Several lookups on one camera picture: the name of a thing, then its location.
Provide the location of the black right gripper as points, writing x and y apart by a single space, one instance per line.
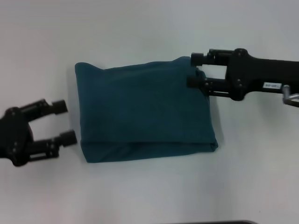
257 74

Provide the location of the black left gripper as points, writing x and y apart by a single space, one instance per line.
14 137

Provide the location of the teal t-shirt with beige letters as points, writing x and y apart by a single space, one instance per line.
144 112

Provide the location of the silver elbow plug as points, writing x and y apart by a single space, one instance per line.
289 94

